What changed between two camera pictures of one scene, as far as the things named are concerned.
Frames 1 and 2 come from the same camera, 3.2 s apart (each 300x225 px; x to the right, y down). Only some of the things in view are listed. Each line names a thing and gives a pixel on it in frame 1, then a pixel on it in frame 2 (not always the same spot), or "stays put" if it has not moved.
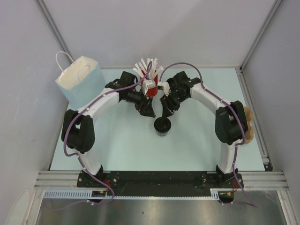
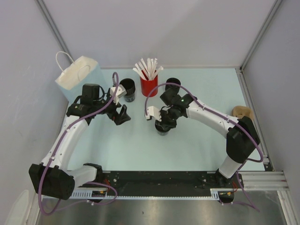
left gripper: x=147 y=110 -> x=118 y=118
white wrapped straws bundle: x=149 y=70 stays put
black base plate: x=161 y=183 stays put
